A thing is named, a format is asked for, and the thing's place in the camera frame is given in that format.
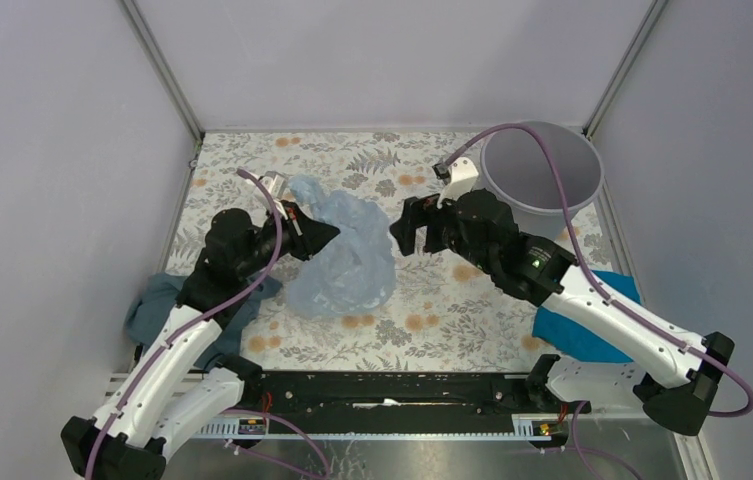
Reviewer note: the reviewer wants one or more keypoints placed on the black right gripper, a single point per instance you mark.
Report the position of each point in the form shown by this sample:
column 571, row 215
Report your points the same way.
column 404, row 230

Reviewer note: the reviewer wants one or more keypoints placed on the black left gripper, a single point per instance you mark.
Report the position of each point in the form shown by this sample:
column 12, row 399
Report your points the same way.
column 308, row 236

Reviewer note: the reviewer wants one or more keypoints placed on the light blue plastic trash bag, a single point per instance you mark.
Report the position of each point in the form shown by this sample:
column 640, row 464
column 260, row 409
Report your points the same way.
column 355, row 272

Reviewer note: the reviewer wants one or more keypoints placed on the grey plastic trash bin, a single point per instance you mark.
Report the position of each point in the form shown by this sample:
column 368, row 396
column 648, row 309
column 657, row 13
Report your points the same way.
column 541, row 177

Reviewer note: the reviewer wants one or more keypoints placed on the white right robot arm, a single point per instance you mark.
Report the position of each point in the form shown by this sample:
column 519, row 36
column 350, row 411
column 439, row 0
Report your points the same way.
column 672, row 374

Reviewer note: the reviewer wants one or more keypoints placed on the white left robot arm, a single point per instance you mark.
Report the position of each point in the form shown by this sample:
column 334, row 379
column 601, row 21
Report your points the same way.
column 135, row 433

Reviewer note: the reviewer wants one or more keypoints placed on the floral patterned table mat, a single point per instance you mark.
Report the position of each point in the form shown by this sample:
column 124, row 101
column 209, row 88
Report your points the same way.
column 444, row 315

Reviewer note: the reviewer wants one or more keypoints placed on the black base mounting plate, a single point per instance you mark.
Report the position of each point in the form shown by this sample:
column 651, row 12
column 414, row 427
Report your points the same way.
column 299, row 395

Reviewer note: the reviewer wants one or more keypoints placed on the bright blue cloth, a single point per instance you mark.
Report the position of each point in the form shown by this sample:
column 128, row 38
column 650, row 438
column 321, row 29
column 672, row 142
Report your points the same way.
column 576, row 341

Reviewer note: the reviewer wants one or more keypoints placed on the grey-blue cloth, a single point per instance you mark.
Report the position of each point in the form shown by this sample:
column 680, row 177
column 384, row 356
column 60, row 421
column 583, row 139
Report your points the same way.
column 149, row 312

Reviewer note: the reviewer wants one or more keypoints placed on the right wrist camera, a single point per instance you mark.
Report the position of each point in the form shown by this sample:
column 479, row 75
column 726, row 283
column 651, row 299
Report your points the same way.
column 458, row 177

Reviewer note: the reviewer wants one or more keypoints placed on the slotted cable duct rail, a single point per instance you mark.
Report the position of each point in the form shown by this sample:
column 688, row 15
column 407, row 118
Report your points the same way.
column 474, row 427

